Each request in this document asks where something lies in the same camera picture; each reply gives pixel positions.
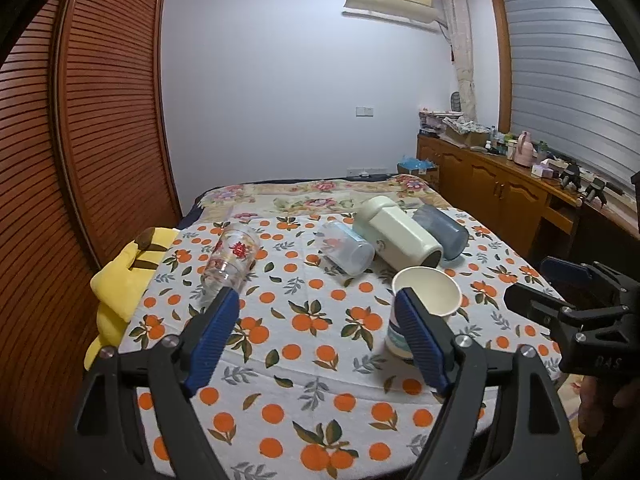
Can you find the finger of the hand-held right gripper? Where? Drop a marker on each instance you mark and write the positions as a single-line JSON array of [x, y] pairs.
[[565, 270], [532, 305]]

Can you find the wooden cabinet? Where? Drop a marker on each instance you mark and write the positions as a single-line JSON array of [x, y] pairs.
[[500, 190]]

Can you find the person's right hand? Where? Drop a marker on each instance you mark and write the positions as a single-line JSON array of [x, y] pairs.
[[607, 402]]

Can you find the small desk fan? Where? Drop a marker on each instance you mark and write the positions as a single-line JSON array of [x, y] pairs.
[[456, 101]]

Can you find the cardboard box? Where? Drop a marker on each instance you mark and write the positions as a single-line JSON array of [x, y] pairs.
[[467, 135]]

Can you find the box of blue packets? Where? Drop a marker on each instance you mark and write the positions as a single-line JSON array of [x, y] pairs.
[[416, 169]]

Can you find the yellow plush toy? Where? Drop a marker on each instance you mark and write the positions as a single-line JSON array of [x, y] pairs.
[[122, 285]]

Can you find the small black tripod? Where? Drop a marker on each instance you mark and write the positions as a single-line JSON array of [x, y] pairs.
[[571, 175], [596, 191]]

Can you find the white paper cup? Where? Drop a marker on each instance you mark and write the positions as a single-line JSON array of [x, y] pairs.
[[430, 297]]

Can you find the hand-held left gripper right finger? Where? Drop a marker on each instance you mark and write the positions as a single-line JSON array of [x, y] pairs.
[[420, 340]]

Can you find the orange fruit print blanket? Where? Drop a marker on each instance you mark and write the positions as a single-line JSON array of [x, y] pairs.
[[310, 320]]

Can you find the grey-blue plastic cup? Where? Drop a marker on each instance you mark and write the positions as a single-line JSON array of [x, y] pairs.
[[444, 232]]

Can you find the stack of folded cloths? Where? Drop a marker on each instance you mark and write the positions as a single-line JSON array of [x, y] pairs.
[[431, 121]]

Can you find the floral bed sheet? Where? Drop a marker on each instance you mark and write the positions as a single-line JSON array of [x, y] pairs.
[[300, 200]]

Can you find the cream ceramic cup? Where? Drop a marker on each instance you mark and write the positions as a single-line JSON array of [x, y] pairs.
[[395, 234]]

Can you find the white patterned curtain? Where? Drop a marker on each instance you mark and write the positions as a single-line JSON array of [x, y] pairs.
[[462, 50]]

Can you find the clear bluish plastic cup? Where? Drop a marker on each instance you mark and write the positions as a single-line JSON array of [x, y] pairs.
[[346, 252]]

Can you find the grey window blind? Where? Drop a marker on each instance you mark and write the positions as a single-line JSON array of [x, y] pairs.
[[570, 75]]

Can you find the pale tissue box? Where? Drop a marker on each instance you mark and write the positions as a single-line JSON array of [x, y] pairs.
[[543, 170]]

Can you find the brown louvered wardrobe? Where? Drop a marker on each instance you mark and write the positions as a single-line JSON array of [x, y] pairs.
[[90, 135]]

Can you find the pink thermos jug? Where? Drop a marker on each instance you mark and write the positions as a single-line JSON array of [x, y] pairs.
[[523, 149]]

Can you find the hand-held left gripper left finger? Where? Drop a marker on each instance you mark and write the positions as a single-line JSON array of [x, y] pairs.
[[212, 340]]

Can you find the clear glass with red print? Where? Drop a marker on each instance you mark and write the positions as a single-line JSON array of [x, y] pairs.
[[231, 259]]

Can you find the white wall switch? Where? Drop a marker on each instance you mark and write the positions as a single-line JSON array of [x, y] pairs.
[[364, 110]]

